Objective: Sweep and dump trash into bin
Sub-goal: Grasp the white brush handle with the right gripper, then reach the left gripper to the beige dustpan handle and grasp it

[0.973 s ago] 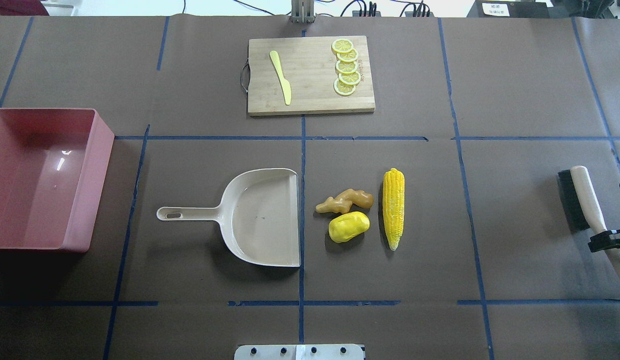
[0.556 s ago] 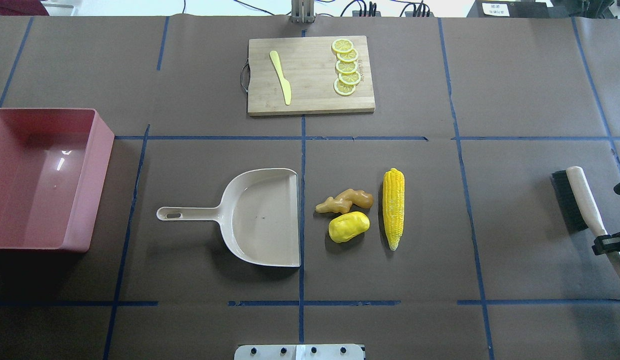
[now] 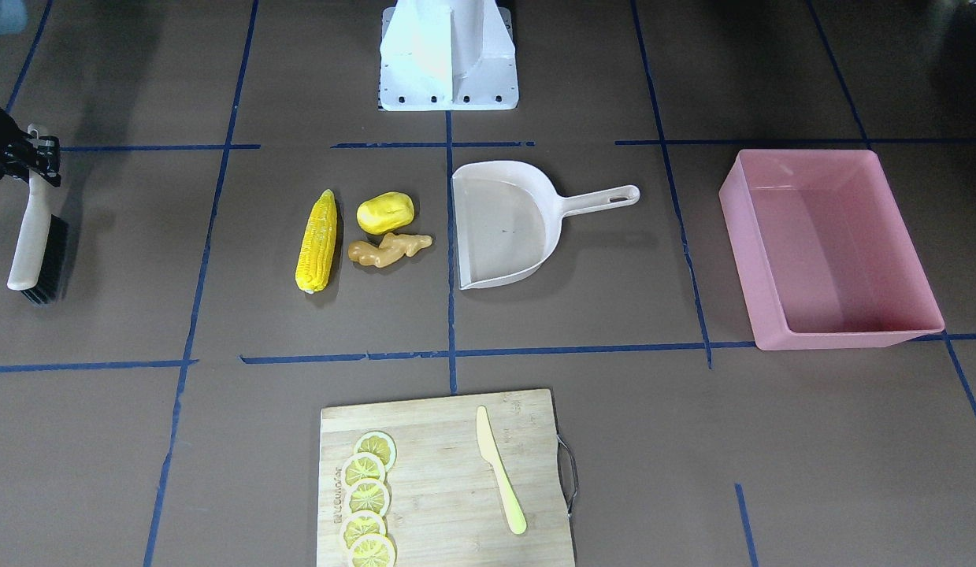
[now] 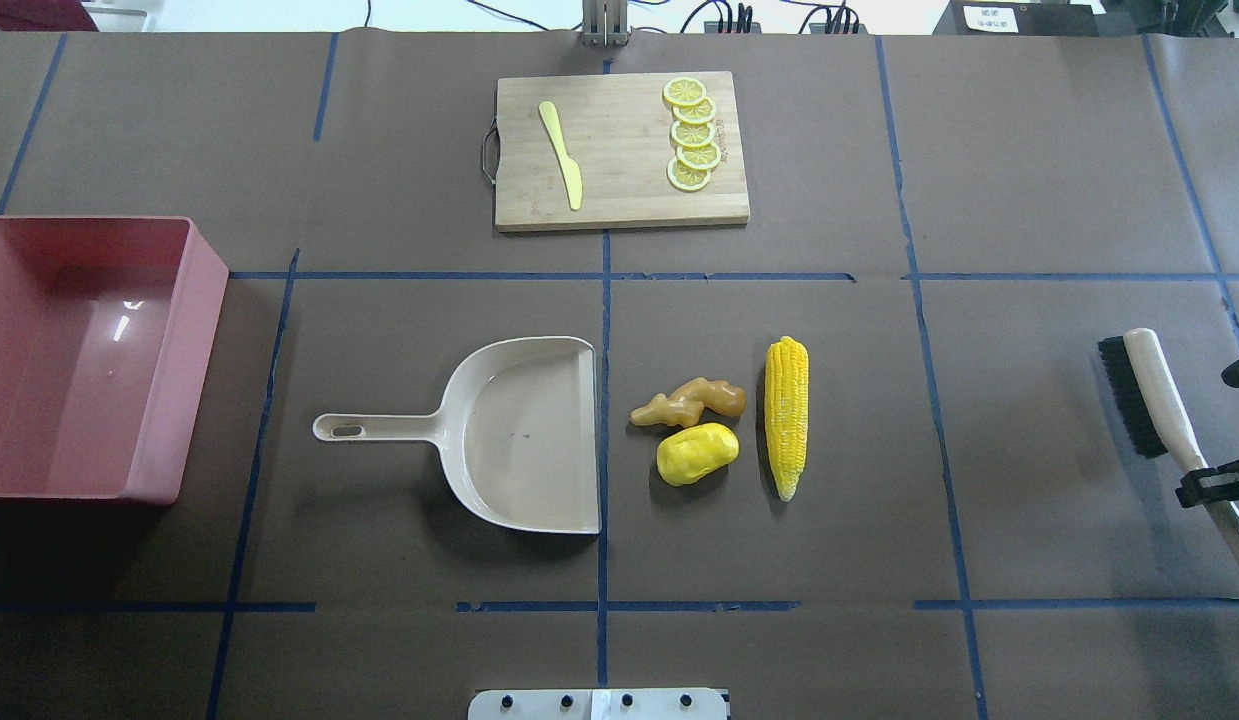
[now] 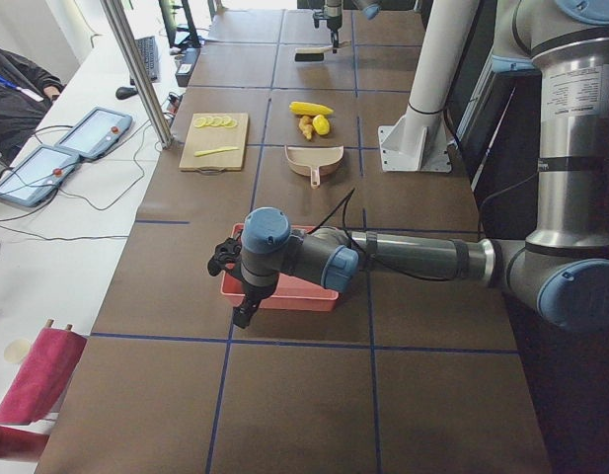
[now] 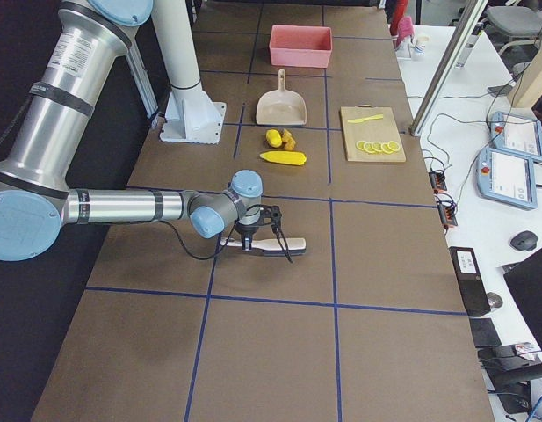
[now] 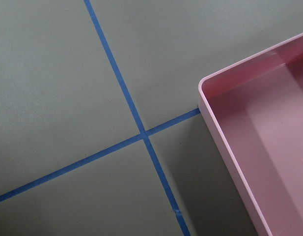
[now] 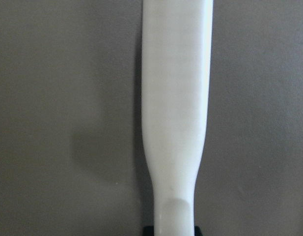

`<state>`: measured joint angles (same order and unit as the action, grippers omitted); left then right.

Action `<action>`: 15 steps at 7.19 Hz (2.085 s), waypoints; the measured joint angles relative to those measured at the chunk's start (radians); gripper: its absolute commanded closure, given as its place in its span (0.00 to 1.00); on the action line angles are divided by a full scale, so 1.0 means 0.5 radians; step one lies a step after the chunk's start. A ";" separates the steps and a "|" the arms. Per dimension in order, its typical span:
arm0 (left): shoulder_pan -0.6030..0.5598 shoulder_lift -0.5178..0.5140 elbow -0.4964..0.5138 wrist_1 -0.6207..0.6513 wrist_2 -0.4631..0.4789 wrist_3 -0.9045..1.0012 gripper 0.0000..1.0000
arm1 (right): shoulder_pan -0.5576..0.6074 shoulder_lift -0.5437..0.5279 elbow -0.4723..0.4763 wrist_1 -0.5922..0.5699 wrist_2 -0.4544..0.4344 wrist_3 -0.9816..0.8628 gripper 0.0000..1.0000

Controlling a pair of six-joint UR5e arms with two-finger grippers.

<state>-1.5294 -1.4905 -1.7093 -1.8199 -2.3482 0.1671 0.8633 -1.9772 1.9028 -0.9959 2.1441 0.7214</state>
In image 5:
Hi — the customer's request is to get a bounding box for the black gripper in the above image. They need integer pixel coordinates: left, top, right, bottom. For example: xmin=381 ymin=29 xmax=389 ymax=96
xmin=313 ymin=9 xmax=343 ymax=53
xmin=207 ymin=237 xmax=259 ymax=329

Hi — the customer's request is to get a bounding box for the white brush with dark bristles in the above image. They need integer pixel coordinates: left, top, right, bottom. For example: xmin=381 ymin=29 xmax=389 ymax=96
xmin=294 ymin=41 xmax=350 ymax=62

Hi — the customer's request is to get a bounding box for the beige plastic dustpan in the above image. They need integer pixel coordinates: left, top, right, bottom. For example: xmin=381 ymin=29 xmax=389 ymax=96
xmin=284 ymin=145 xmax=344 ymax=189

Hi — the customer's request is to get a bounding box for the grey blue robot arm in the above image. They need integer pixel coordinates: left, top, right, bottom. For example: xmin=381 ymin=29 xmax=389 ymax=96
xmin=313 ymin=0 xmax=381 ymax=53
xmin=207 ymin=1 xmax=609 ymax=332

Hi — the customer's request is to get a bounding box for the pink plastic bin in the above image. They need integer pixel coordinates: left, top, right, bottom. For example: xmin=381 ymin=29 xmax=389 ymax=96
xmin=219 ymin=222 xmax=341 ymax=313

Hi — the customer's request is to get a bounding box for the yellow toy corn cob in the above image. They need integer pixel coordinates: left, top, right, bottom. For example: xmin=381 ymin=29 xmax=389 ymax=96
xmin=289 ymin=101 xmax=334 ymax=117

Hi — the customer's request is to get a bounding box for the yellow toy potato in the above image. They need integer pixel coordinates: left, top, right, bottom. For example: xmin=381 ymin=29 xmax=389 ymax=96
xmin=312 ymin=115 xmax=331 ymax=136

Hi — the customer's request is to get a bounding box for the orange toy ginger root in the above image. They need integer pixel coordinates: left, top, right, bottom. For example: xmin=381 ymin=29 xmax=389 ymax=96
xmin=298 ymin=116 xmax=315 ymax=140

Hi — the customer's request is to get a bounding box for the black power box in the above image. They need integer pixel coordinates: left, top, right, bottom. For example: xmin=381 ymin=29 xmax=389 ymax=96
xmin=175 ymin=47 xmax=200 ymax=87

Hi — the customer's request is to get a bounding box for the black monitor stand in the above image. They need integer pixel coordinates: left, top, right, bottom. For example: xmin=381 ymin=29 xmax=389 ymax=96
xmin=158 ymin=0 xmax=201 ymax=50

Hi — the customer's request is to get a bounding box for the bamboo cutting board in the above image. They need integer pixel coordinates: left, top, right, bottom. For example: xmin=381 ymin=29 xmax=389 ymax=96
xmin=179 ymin=112 xmax=249 ymax=172

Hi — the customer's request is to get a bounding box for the yellow plastic knife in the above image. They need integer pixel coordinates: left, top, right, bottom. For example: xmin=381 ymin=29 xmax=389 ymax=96
xmin=193 ymin=146 xmax=239 ymax=157

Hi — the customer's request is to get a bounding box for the black keyboard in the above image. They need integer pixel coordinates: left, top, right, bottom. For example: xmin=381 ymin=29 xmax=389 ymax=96
xmin=135 ymin=36 xmax=159 ymax=82

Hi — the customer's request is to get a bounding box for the red cloth roll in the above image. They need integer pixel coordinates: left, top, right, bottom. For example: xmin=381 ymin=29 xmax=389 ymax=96
xmin=0 ymin=324 xmax=88 ymax=462

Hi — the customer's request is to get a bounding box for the black computer mouse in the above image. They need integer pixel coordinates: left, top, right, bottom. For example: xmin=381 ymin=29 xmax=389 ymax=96
xmin=115 ymin=86 xmax=138 ymax=100

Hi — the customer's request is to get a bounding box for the far teach pendant tablet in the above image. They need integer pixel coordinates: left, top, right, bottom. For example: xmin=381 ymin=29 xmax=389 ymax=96
xmin=54 ymin=107 xmax=133 ymax=160

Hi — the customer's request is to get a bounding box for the teach pendant tablet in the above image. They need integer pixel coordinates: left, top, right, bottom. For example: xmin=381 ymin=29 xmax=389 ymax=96
xmin=54 ymin=107 xmax=133 ymax=160
xmin=0 ymin=145 xmax=80 ymax=207

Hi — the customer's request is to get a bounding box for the near teach pendant tablet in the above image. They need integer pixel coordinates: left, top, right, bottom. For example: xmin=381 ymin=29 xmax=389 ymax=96
xmin=0 ymin=145 xmax=80 ymax=207

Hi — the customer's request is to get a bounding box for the seated person in black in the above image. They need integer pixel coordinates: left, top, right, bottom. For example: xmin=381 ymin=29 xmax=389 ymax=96
xmin=0 ymin=47 xmax=64 ymax=165

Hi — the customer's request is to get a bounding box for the white pillar mount base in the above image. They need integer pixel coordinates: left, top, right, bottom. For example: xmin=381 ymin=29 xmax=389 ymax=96
xmin=378 ymin=0 xmax=480 ymax=173

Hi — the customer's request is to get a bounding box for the aluminium frame post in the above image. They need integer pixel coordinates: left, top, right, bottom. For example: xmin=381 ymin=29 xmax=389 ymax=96
xmin=101 ymin=0 xmax=174 ymax=149

